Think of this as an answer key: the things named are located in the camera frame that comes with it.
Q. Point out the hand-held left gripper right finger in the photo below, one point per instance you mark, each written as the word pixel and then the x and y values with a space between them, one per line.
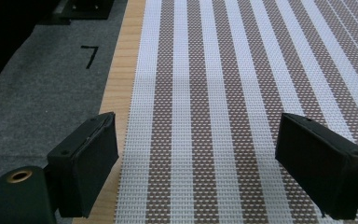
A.
pixel 323 165

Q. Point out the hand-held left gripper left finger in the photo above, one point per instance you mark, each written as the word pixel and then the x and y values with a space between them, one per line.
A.
pixel 84 161

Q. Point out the black tape mark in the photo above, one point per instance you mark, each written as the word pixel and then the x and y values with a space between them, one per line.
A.
pixel 90 55

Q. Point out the brown white striped woven placemat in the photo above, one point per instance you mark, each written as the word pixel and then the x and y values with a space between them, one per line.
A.
pixel 230 93

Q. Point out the black metal stand base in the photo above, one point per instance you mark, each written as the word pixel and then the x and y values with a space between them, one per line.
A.
pixel 85 9

